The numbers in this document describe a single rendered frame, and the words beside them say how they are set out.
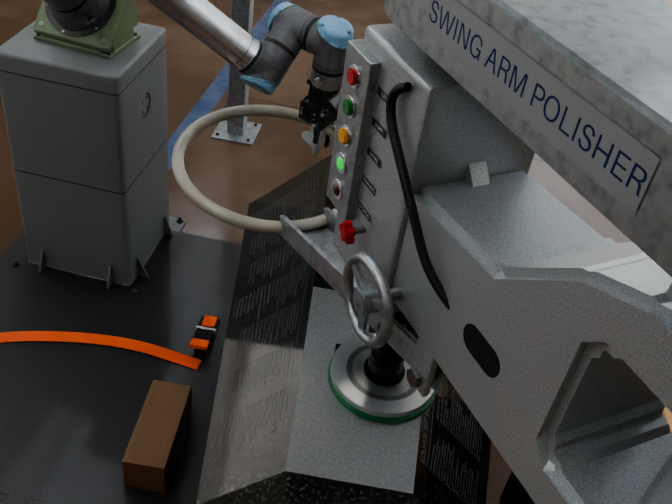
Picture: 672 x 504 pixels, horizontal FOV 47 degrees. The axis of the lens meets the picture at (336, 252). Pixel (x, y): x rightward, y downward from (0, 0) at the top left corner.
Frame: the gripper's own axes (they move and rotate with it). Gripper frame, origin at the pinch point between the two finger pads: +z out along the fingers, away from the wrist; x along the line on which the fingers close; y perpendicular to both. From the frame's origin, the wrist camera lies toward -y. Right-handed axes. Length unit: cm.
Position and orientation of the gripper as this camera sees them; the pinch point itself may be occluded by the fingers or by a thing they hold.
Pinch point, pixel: (322, 148)
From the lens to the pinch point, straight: 214.1
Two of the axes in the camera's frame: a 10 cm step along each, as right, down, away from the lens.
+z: -1.5, 7.0, 6.9
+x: -5.7, 5.1, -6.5
